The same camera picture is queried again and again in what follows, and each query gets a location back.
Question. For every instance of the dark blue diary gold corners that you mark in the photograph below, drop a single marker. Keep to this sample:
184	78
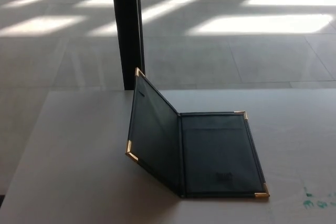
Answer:
215	155

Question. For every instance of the black vertical window frame post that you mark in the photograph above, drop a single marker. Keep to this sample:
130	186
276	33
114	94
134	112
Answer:
125	30

